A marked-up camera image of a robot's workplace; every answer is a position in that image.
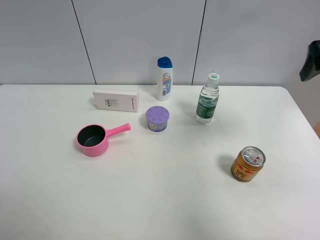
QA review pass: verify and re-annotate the white shampoo bottle blue cap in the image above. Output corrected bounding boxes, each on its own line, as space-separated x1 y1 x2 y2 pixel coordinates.
157 56 173 101

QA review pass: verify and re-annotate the pink toy saucepan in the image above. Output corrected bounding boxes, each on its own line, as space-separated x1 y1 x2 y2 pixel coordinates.
76 123 131 157

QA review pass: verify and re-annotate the purple lidded round container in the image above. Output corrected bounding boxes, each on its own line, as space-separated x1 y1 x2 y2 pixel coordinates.
145 106 170 132

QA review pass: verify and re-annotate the clear water bottle green label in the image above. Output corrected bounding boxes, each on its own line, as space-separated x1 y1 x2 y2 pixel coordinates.
196 72 220 125

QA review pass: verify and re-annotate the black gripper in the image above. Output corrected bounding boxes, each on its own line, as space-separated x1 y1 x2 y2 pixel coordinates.
299 40 320 82

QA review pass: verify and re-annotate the gold energy drink can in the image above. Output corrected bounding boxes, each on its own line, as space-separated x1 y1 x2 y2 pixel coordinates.
230 146 266 183

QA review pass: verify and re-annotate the white rectangular cardboard box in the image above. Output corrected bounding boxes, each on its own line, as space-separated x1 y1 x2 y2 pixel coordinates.
93 89 139 113

